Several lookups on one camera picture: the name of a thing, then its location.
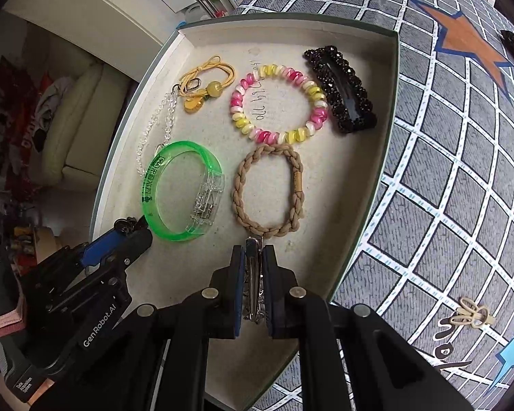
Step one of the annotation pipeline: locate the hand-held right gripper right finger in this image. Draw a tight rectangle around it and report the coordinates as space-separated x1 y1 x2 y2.
262 245 473 411

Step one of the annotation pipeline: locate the pink yellow beaded bracelet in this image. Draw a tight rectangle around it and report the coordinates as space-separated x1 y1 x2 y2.
229 63 330 146

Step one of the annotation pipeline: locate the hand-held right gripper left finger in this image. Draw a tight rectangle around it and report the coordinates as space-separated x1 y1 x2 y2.
60 244 247 411

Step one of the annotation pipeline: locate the clear bead chain bracelet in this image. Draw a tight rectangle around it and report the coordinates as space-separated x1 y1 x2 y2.
135 91 181 178

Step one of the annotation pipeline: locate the cream sofa cushion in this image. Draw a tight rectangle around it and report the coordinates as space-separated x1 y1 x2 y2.
46 63 135 190

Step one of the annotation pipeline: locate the silver metal hair clip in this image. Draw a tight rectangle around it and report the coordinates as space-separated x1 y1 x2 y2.
243 235 267 323

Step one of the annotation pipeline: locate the brown braided hair tie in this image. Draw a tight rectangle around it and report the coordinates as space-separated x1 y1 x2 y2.
232 143 307 240

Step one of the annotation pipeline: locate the red cloth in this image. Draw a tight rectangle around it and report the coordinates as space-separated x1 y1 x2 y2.
0 53 71 174

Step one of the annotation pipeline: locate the black beaded hair clip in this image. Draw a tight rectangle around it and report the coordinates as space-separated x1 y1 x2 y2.
303 47 378 135

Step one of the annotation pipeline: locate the white jewelry box green rim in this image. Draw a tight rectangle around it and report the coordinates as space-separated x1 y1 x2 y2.
88 12 400 411

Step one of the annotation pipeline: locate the yellow cord bracelet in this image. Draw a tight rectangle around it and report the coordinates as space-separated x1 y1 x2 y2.
178 55 237 115

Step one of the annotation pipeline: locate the grey checked star tablecloth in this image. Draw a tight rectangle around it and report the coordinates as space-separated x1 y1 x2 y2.
231 0 514 411

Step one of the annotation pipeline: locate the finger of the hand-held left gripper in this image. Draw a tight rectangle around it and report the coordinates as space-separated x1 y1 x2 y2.
38 218 131 275
81 225 154 285

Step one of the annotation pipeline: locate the green translucent bangle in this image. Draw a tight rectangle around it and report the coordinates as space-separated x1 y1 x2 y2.
141 139 225 244

